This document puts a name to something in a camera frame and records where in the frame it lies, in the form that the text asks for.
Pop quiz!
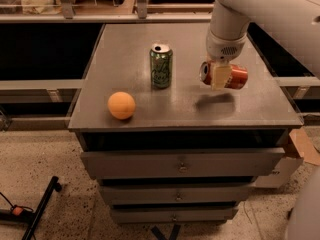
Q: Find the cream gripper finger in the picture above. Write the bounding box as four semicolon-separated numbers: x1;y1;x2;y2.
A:
211;63;232;90

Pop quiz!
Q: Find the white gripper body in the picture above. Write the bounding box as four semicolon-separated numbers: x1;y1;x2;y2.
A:
206;30;247;62

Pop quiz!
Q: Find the red coke can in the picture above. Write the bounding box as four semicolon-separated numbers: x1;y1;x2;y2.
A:
199;61;248;90

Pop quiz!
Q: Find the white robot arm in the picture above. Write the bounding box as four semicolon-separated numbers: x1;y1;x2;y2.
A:
206;0;320;77

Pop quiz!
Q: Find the green soda can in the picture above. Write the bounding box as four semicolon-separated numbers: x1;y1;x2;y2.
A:
149;43;173;89

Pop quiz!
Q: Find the grey drawer cabinet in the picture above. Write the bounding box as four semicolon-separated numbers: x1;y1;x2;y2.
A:
69;23;301;210

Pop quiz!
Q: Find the top grey drawer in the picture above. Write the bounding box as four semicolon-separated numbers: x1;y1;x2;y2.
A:
80;148;285;179

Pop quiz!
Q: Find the grey drawer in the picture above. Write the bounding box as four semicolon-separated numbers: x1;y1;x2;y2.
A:
110;206;238;224
80;148;285;179
100;184;251;205

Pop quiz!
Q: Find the orange ball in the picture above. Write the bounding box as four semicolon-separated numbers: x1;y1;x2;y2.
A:
107;92;136;120

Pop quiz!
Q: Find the brown cardboard piece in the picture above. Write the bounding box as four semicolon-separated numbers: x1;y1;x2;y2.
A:
290;128;320;166

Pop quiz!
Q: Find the white box beside cabinet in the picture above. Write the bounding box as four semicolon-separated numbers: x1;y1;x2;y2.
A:
255;157;303;188

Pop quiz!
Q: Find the bottom grey drawer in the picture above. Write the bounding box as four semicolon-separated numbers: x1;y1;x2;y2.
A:
110;206;238;224

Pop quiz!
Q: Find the middle grey drawer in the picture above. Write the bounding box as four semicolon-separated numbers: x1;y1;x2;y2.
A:
100;184;251;205

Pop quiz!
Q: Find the black stand leg left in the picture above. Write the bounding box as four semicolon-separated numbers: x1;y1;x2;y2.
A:
0;176;62;240

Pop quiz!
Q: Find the metal shelf rail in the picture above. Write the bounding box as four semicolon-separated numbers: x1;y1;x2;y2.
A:
0;14;211;24

